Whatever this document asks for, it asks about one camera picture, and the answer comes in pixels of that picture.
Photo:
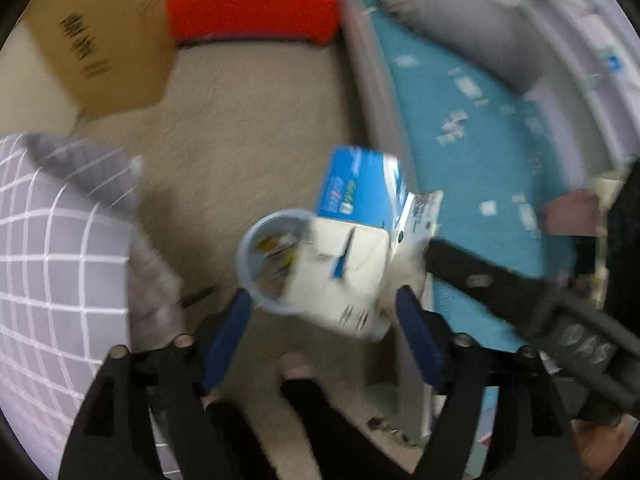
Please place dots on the person's right leg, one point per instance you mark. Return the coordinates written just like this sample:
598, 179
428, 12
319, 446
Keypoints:
340, 435

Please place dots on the person's left leg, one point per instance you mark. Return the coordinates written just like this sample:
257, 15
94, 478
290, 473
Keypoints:
240, 442

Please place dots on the yellow packet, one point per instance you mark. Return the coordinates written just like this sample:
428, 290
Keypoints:
272, 246

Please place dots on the grey duvet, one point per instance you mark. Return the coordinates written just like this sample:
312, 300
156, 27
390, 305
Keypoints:
460, 15

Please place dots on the cream hanging cloth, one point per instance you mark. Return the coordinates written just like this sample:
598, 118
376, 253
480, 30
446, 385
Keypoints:
607, 240

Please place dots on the person's leg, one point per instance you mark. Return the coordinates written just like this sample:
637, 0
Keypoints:
340, 435
240, 442

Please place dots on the pig print cloth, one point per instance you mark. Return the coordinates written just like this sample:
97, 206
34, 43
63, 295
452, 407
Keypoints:
155, 290

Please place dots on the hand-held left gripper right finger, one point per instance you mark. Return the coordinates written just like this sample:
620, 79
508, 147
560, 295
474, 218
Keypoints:
420, 335

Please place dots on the blue white milk carton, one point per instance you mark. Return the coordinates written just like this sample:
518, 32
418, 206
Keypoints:
345, 270

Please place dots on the teal bunk bed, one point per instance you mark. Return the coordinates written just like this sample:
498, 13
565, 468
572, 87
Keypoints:
380, 110

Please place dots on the red covered low bench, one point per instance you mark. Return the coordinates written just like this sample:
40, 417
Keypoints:
250, 12

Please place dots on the blue plastic bin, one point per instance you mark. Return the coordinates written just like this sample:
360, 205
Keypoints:
250, 270

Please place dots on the large cardboard box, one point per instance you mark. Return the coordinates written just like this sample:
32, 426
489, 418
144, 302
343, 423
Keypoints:
105, 35

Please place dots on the pink slipper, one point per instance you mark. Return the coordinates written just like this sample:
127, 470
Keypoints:
297, 367
210, 400

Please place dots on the teal fish print sheet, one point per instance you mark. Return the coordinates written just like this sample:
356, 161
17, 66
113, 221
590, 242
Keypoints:
465, 160

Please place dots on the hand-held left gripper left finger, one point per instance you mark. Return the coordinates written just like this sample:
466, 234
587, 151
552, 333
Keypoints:
225, 340

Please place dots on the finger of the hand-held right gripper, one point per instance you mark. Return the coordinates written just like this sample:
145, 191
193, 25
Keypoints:
475, 280

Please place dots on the person's right forearm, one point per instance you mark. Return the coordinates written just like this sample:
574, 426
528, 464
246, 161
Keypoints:
600, 447

